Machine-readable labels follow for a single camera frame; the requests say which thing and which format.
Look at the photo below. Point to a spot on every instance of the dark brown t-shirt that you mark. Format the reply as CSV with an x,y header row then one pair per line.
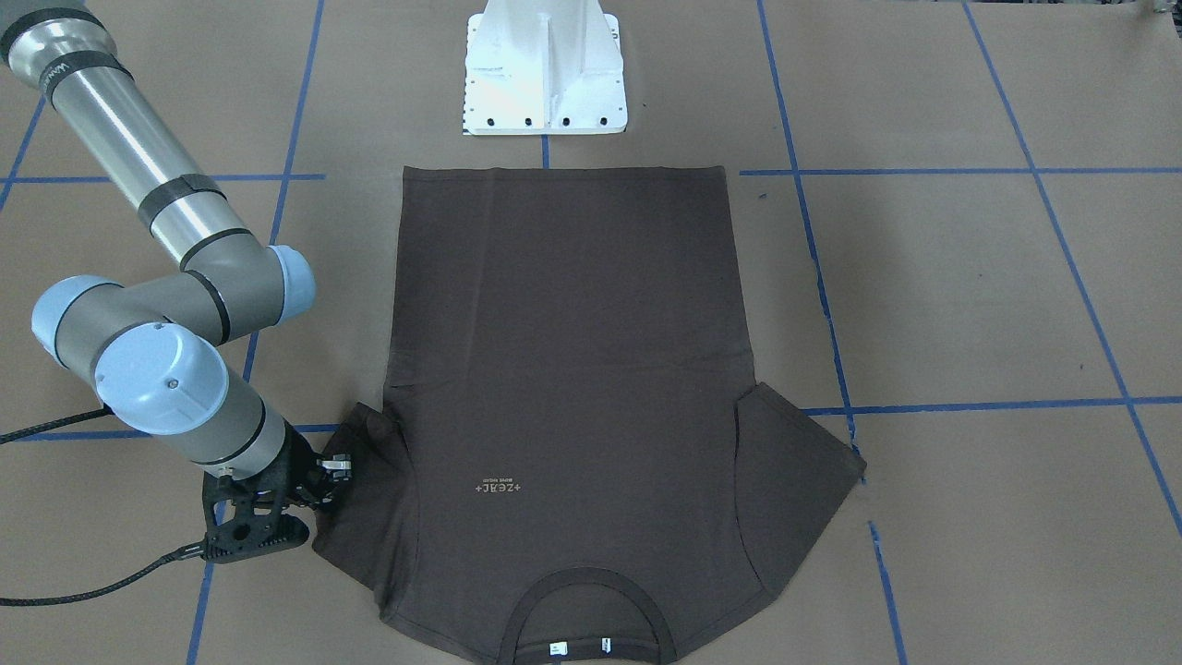
x,y
573,458

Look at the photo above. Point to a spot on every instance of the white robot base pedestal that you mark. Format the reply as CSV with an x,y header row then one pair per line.
x,y
544,68

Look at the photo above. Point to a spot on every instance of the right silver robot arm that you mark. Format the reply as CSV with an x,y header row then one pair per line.
x,y
150,351

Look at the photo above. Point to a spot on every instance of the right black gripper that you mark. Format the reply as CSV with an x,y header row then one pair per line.
x,y
304,458

